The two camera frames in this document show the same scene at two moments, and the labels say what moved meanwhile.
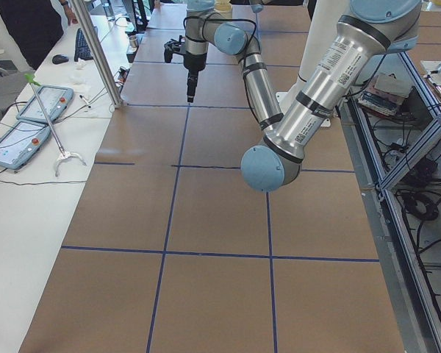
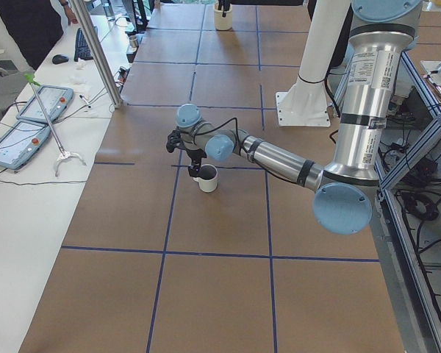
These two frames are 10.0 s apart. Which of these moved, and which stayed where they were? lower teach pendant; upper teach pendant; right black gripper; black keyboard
Moved: right black gripper
Stayed: black keyboard; lower teach pendant; upper teach pendant
